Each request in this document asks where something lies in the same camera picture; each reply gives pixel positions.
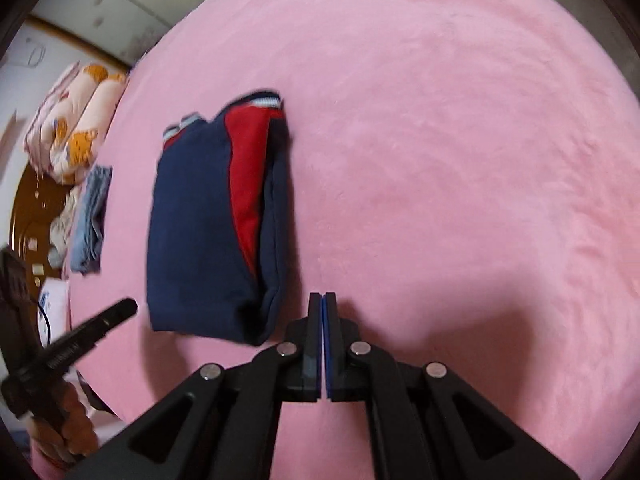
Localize white printed pillow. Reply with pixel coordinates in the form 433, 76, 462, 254
37, 277, 71, 346

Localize floral door wardrobe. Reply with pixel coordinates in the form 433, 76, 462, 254
30, 0, 261, 68

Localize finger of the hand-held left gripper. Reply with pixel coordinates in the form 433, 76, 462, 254
75, 298, 139, 347

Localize folded blue jeans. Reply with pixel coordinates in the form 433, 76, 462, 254
70, 165, 113, 276

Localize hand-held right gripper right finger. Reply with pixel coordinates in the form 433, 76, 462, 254
322, 292, 581, 480

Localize pink plush bed blanket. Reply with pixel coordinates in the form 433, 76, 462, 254
30, 0, 633, 480

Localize folded bear print quilt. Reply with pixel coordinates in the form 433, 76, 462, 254
24, 62, 128, 186

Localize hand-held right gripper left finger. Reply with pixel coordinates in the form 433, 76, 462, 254
65, 292, 323, 480

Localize person's left hand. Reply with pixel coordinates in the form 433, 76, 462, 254
27, 372, 101, 466

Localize pile of pale clothes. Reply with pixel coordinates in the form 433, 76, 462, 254
49, 187, 83, 268

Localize navy red varsity jacket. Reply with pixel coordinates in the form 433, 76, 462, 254
146, 89, 292, 346

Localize brown wooden headboard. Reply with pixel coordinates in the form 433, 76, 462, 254
10, 167, 76, 281

